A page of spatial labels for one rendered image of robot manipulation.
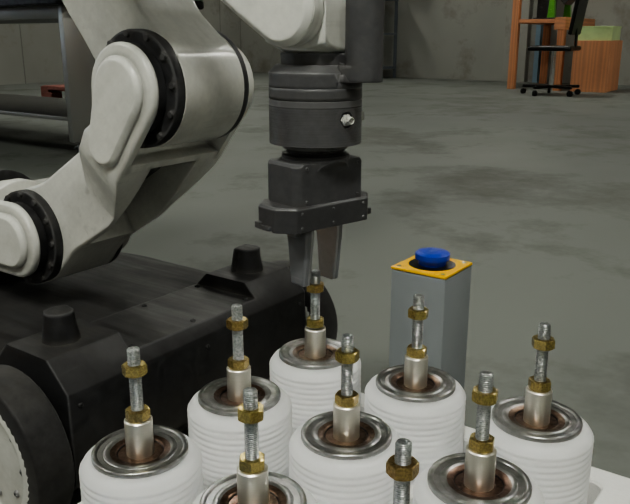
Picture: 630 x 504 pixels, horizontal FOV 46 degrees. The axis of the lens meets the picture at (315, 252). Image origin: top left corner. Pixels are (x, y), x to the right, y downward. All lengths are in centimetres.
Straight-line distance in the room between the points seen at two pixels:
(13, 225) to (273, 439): 61
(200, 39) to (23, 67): 933
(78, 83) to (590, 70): 611
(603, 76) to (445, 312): 779
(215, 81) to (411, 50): 1018
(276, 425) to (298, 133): 26
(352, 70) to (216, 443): 35
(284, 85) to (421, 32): 1034
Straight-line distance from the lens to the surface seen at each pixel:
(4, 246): 119
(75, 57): 364
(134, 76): 91
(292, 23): 66
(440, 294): 85
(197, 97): 92
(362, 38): 67
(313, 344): 77
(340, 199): 72
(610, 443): 120
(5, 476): 98
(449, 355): 89
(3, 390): 91
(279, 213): 69
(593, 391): 135
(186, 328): 103
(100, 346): 96
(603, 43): 859
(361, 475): 60
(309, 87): 68
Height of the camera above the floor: 57
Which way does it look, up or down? 16 degrees down
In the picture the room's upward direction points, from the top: straight up
